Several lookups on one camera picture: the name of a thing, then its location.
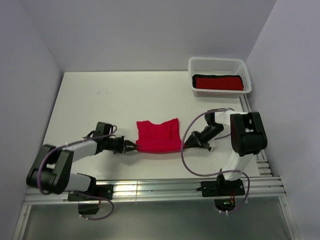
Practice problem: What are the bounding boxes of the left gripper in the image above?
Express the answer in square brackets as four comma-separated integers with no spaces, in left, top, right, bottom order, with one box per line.
[103,135,140,154]

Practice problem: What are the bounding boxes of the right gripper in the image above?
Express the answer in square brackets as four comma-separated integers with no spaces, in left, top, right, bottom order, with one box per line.
[182,124,225,149]

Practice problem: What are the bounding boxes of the red t-shirt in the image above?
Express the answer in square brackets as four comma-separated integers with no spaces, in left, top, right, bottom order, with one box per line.
[135,118,182,154]
[195,76,245,91]

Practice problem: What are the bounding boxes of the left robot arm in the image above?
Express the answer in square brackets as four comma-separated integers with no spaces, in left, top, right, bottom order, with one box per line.
[26,135,139,200]

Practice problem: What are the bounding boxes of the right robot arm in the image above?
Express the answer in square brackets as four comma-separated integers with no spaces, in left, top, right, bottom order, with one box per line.
[180,108,268,195]

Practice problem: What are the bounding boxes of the rolled red t-shirt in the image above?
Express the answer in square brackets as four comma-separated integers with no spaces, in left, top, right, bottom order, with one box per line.
[195,76,245,91]

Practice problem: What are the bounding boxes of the white plastic basket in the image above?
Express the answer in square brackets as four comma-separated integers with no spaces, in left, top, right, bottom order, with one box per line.
[188,57,252,98]

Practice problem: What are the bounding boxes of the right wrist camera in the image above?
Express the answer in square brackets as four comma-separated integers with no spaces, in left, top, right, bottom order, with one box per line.
[204,112,217,127]

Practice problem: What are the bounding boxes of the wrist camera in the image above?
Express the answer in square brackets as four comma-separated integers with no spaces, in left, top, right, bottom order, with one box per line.
[82,121,114,141]
[204,112,217,127]

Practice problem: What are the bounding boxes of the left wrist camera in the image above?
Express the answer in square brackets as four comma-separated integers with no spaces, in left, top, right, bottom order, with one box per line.
[82,121,114,141]

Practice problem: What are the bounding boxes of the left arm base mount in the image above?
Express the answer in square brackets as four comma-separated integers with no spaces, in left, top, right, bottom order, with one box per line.
[67,184,115,218]

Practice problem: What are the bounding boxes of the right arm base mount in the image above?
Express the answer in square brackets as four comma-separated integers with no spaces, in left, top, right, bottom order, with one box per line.
[196,174,246,213]

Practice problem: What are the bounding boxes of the aluminium table frame rail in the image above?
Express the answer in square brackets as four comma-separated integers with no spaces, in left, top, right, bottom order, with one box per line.
[12,94,301,240]

